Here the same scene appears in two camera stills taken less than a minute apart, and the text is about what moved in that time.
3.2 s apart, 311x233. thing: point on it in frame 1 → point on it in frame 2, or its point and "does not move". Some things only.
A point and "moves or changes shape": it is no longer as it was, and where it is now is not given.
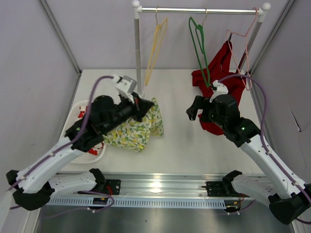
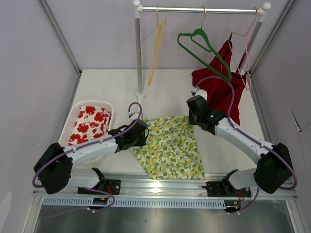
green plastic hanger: (199, 33) → (210, 48)
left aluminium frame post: (50, 14) does not move
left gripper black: (140, 106) → (142, 141)
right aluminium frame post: (273, 34) does not move
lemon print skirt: (134, 135) moves or changes shape
